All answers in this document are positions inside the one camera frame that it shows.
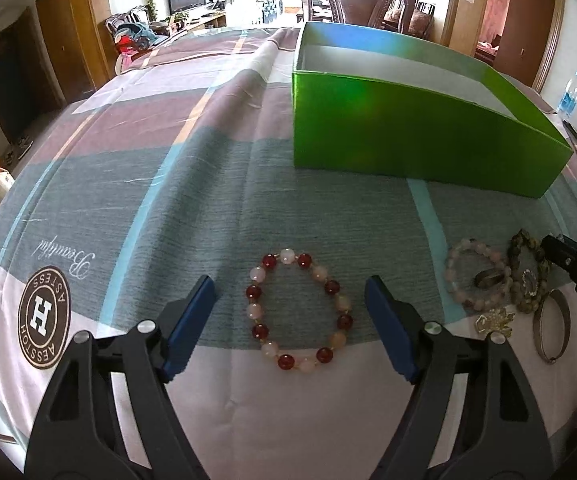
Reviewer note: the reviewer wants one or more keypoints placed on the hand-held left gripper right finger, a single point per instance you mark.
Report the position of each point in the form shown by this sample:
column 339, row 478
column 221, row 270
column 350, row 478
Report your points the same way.
column 391, row 330

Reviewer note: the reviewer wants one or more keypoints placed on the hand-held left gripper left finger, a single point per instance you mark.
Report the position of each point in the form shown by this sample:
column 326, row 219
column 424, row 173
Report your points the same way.
column 188, row 330

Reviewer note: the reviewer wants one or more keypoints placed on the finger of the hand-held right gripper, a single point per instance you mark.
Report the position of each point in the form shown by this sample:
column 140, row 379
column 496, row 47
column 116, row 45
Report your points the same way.
column 561, row 252

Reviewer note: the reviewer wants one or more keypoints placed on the silver bangle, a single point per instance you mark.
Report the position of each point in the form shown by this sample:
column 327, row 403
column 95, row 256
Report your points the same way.
column 538, row 330

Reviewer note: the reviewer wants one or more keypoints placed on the green cardboard box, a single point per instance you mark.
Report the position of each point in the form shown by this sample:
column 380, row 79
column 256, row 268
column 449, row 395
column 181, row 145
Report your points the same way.
column 393, row 130

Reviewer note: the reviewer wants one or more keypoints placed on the gold flower brooch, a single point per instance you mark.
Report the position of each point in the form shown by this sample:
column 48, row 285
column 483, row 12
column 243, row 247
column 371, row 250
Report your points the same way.
column 493, row 321

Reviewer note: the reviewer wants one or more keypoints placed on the clear water bottle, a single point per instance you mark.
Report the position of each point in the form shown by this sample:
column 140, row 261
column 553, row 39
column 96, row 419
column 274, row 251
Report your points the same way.
column 568, row 95

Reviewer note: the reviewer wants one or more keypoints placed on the dark shoes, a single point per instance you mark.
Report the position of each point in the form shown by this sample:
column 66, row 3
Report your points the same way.
column 18, row 150

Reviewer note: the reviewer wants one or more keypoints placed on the dark wooden dining chair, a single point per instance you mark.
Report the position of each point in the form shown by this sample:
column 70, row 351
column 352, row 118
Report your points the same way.
column 421, row 20
column 358, row 5

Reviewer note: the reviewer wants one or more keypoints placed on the armchair with clothes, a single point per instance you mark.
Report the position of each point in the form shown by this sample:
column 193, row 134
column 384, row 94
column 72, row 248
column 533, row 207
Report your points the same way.
column 136, row 35

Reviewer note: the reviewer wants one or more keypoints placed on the wooden television cabinet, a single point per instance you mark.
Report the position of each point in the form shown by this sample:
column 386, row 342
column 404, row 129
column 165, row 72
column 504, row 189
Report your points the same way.
column 203, row 20

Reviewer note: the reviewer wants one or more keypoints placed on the blue water jugs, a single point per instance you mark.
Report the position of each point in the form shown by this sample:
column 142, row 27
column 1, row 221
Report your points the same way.
column 268, row 10

